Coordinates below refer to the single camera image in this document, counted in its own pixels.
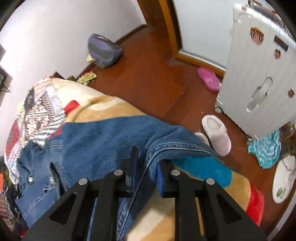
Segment blue denim jeans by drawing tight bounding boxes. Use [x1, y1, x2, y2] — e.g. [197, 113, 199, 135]
[15, 115, 226, 241]

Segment patchwork printed quilt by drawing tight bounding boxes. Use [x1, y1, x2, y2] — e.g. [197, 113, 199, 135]
[4, 75, 67, 178]

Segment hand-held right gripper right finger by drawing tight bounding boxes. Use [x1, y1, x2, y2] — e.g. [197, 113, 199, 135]
[157, 160, 269, 241]

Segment white sliding door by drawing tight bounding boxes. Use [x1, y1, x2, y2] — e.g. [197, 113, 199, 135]
[172, 0, 238, 70]

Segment white ribbed suitcase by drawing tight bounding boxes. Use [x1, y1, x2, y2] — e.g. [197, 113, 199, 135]
[214, 2, 296, 140]

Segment white fluffy slipper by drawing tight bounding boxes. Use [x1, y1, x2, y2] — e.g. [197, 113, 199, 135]
[201, 115, 232, 156]
[194, 132, 210, 147]

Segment teal striped cloth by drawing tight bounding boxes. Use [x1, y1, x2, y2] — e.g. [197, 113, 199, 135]
[247, 130, 282, 169]

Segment yellow green snack packet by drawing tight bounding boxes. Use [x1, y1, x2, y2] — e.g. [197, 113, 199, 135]
[77, 71, 97, 84]

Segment dark patterned garment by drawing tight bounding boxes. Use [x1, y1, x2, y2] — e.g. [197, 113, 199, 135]
[0, 173, 25, 234]

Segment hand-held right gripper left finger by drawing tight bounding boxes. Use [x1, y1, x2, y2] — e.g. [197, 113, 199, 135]
[21, 146, 139, 241]

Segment pink clog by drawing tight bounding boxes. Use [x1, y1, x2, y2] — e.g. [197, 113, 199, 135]
[197, 67, 222, 93]

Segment purple grey backpack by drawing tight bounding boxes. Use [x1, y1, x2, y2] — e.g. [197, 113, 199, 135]
[87, 34, 124, 69]

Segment white fan base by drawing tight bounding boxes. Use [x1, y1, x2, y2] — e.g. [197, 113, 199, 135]
[272, 154, 296, 204]

